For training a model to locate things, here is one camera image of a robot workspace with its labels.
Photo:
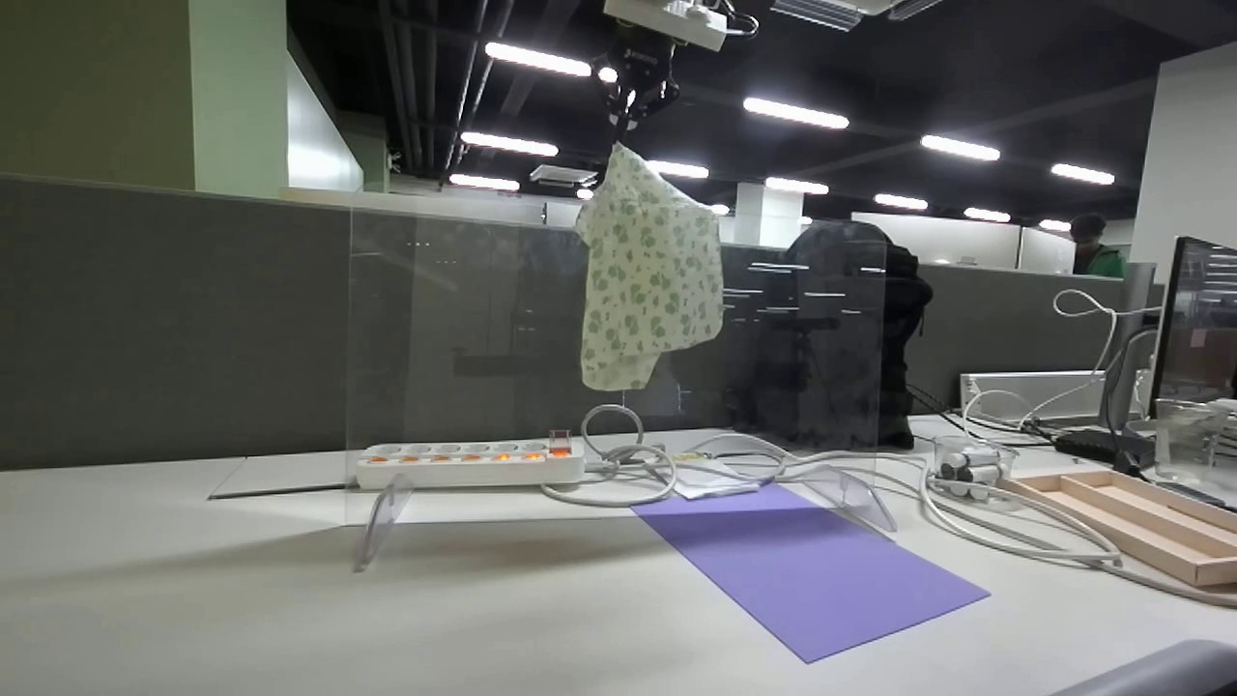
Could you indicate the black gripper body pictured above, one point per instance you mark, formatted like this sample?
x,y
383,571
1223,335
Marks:
x,y
637,79

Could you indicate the green patterned white towel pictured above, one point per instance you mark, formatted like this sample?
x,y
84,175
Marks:
x,y
654,275

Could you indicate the clear acrylic screen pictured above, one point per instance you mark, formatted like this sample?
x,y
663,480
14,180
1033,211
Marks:
x,y
475,335

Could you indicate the black backpack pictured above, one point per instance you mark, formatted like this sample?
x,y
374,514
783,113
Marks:
x,y
829,357

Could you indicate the white power strip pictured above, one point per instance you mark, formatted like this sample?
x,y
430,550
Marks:
x,y
470,466

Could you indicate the white plug adapters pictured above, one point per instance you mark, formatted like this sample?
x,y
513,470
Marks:
x,y
970,471

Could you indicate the purple paper sheet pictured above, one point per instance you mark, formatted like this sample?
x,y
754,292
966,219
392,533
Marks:
x,y
818,580

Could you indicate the black computer monitor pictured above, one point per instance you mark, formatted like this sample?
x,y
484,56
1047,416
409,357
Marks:
x,y
1196,344

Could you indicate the wooden tray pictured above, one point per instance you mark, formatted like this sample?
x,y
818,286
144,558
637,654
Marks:
x,y
1169,531

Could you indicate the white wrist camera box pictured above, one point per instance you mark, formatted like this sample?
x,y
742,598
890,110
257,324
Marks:
x,y
687,21

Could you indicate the grey partition wall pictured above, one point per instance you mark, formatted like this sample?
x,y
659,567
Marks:
x,y
162,324

